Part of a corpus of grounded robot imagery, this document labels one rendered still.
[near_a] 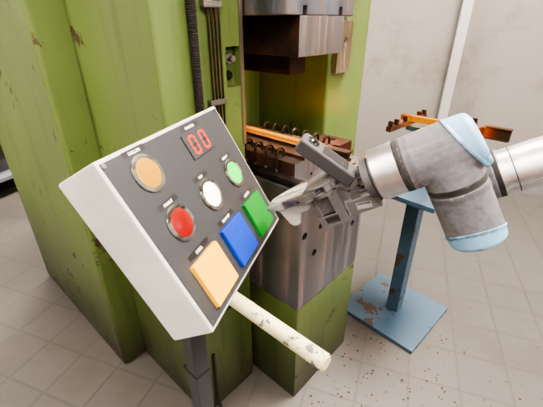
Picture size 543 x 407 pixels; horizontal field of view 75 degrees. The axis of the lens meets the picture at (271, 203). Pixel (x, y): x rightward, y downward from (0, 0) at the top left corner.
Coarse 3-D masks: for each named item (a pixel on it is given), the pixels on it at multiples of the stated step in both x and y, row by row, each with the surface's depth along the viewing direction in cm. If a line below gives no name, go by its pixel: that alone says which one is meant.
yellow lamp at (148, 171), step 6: (138, 162) 48; (144, 162) 49; (150, 162) 50; (138, 168) 48; (144, 168) 49; (150, 168) 50; (156, 168) 51; (138, 174) 47; (144, 174) 48; (150, 174) 49; (156, 174) 50; (144, 180) 48; (150, 180) 49; (156, 180) 50; (150, 186) 49; (156, 186) 50
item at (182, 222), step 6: (174, 210) 51; (180, 210) 52; (174, 216) 50; (180, 216) 51; (186, 216) 52; (174, 222) 50; (180, 222) 51; (186, 222) 52; (192, 222) 53; (174, 228) 50; (180, 228) 51; (186, 228) 52; (192, 228) 53; (180, 234) 50; (186, 234) 51
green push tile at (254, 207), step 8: (256, 192) 72; (248, 200) 69; (256, 200) 71; (248, 208) 67; (256, 208) 70; (264, 208) 73; (248, 216) 68; (256, 216) 69; (264, 216) 72; (272, 216) 75; (256, 224) 68; (264, 224) 71; (264, 232) 70
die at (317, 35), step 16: (256, 16) 94; (272, 16) 90; (288, 16) 87; (304, 16) 86; (320, 16) 90; (336, 16) 95; (256, 32) 95; (272, 32) 92; (288, 32) 89; (304, 32) 88; (320, 32) 92; (336, 32) 98; (256, 48) 97; (272, 48) 94; (288, 48) 90; (304, 48) 90; (320, 48) 95; (336, 48) 100
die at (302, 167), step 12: (252, 132) 125; (264, 144) 116; (276, 144) 116; (288, 144) 114; (252, 156) 114; (288, 156) 109; (300, 156) 106; (288, 168) 105; (300, 168) 105; (312, 168) 110
